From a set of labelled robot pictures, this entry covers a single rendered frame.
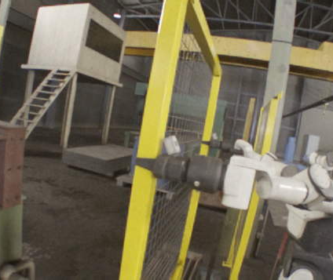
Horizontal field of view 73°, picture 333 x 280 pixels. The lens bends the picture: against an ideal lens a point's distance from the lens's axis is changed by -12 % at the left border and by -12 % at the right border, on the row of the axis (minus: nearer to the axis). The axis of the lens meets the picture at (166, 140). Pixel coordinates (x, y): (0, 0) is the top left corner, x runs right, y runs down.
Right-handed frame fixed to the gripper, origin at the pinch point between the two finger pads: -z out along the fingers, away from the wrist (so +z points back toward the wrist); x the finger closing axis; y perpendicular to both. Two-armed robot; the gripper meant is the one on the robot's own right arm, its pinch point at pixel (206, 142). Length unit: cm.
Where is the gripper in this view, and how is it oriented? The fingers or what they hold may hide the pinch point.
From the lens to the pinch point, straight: 175.8
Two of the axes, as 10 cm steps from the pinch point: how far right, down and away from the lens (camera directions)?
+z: 9.4, 1.8, -2.7
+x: -2.8, 0.3, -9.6
